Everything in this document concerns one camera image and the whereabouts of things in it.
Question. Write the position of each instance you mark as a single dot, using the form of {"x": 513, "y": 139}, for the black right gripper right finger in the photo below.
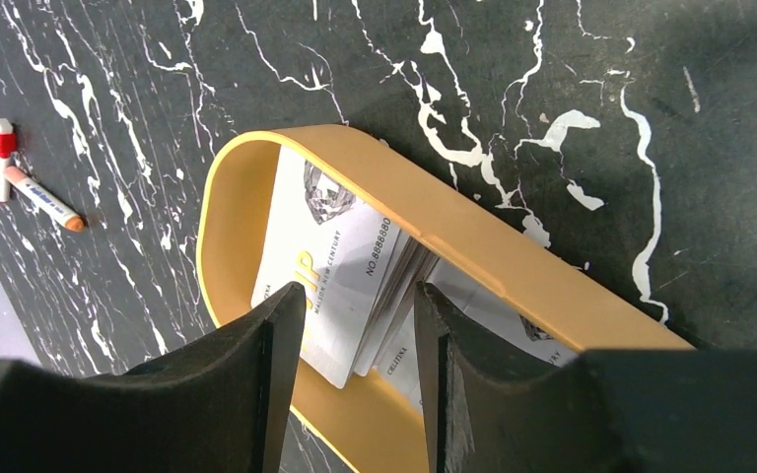
{"x": 490, "y": 407}

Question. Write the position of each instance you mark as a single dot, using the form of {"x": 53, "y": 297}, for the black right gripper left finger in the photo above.
{"x": 218, "y": 404}

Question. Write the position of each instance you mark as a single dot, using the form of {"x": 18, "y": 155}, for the silver credit card stack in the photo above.
{"x": 359, "y": 272}

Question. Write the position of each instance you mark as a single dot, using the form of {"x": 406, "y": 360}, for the yellow oval tray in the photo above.
{"x": 368, "y": 424}

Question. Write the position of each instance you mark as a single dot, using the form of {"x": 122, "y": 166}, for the orange capped marker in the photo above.
{"x": 59, "y": 212}

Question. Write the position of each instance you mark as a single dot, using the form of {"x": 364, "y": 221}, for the red capped marker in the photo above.
{"x": 8, "y": 146}

